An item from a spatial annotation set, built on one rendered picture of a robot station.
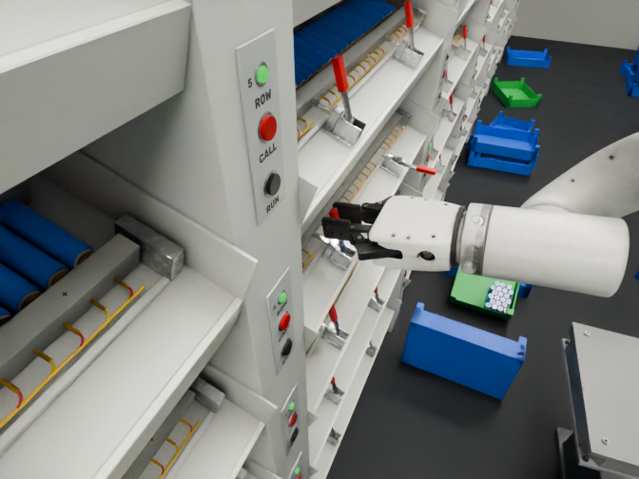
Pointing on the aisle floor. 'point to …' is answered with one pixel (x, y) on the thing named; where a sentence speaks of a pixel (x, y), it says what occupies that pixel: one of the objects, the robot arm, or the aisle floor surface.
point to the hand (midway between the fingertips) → (342, 220)
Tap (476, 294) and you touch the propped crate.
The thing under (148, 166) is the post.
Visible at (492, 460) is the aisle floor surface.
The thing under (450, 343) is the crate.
